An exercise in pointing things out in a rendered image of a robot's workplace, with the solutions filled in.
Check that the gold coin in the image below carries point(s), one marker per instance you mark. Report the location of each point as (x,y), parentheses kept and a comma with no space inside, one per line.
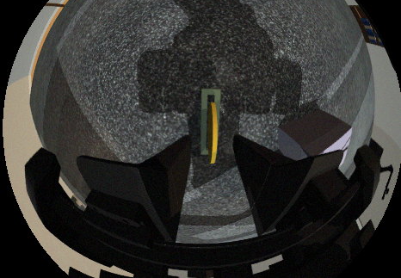
(212,132)

